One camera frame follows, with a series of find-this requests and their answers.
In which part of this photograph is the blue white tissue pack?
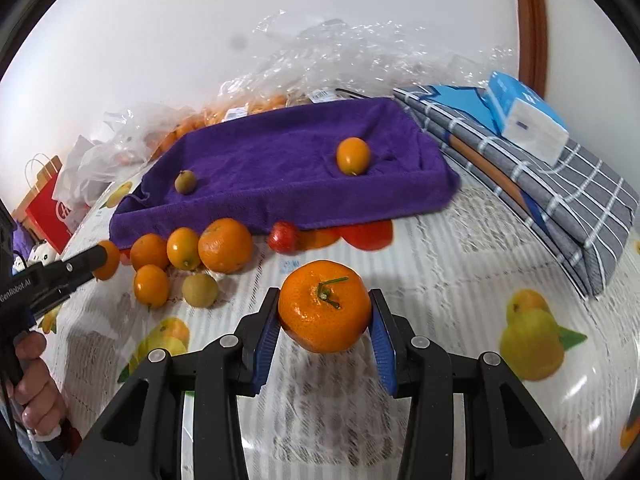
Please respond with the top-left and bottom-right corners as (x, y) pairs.
(482, 72), (571, 166)

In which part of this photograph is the person's left hand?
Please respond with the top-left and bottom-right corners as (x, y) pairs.
(10, 332), (69, 436)

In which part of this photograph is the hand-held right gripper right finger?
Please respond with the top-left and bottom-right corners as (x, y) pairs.
(367, 289), (586, 480)

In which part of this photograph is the purple towel covered tray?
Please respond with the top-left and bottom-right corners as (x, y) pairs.
(109, 97), (461, 253)

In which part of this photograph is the mandarin orange with green stem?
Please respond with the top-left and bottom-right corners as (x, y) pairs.
(277, 259), (373, 354)

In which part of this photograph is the small red tomato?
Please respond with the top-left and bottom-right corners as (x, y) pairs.
(267, 221), (302, 256)

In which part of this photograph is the fruit print tablecloth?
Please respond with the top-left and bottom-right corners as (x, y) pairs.
(30, 165), (640, 480)

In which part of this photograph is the white plastic bag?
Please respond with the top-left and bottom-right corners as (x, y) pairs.
(54, 135), (118, 211)

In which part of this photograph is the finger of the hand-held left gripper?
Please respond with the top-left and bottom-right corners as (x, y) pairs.
(44, 246), (109, 291)

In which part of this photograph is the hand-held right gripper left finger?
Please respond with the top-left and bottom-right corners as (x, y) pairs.
(62, 287), (281, 480)

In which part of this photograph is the clear bag of longans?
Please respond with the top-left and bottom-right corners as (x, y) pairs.
(287, 87), (341, 108)

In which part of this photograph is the brown wooden door frame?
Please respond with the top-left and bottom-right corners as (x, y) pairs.
(510, 0), (549, 98)

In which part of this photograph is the folded grey plaid cloth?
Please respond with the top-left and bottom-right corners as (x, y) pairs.
(392, 82), (637, 301)

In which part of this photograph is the medium mandarin orange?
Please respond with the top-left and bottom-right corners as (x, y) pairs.
(130, 233), (170, 272)

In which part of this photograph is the round brown longan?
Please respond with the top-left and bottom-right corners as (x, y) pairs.
(181, 272), (220, 308)

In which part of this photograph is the crumpled clear plastic wrap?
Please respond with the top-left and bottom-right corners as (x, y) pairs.
(250, 10), (518, 106)

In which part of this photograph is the clear bag of oranges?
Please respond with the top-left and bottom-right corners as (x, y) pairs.
(200, 91), (291, 128)

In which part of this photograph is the red paper bag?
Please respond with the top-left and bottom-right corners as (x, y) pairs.
(24, 154), (77, 255)

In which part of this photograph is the small orange kumquat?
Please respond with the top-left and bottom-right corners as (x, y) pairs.
(133, 264), (170, 309)
(92, 240), (122, 281)
(336, 137), (372, 177)
(166, 227), (202, 271)

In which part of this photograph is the large mandarin orange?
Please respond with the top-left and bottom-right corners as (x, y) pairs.
(198, 218), (254, 274)

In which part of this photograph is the clear plastic bag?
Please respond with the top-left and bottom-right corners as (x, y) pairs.
(102, 102), (207, 168)

